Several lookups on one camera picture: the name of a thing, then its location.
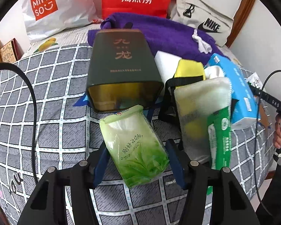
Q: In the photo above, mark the dark green tin box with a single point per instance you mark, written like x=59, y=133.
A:
x=122, y=71

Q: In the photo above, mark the blue tissue pack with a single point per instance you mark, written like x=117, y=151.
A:
x=243, y=105

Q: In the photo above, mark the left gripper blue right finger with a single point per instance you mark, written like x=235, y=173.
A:
x=176, y=166

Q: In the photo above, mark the green tea leaf pouch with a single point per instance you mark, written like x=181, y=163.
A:
x=136, y=150

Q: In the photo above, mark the green wet wipes pack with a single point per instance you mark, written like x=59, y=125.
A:
x=219, y=133

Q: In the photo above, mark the white foam sponge block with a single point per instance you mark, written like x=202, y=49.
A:
x=167, y=64

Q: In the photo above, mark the person's right hand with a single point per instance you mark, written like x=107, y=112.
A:
x=277, y=132

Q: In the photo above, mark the purple towel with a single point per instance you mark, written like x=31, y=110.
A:
x=161, y=34

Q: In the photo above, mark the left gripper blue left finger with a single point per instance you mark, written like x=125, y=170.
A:
x=100, y=161

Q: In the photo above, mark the yellow adidas pouch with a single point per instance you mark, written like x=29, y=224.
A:
x=189, y=68

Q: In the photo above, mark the beige nike waist bag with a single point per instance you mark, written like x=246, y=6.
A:
x=199, y=15

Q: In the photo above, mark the small brown patterned box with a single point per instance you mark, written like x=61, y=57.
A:
x=9, y=52

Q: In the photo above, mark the white miniso plastic bag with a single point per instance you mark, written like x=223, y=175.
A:
x=44, y=18

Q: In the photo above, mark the white mesh bag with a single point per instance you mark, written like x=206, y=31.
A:
x=195, y=103

